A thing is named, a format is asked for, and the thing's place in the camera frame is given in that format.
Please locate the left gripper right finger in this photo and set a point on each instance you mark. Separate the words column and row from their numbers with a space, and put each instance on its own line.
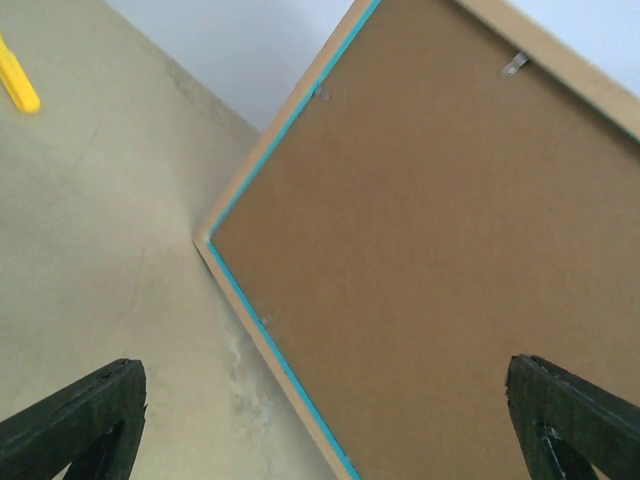
column 567, row 427

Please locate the teal wooden picture frame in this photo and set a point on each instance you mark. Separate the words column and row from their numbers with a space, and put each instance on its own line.
column 250, row 200

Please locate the brown frame backing board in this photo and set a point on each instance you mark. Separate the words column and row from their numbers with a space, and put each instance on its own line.
column 425, row 250

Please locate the yellow handled screwdriver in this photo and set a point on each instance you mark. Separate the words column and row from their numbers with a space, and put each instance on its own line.
column 16, row 82

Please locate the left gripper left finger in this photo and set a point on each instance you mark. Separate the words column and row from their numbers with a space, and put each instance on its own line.
column 90, row 429

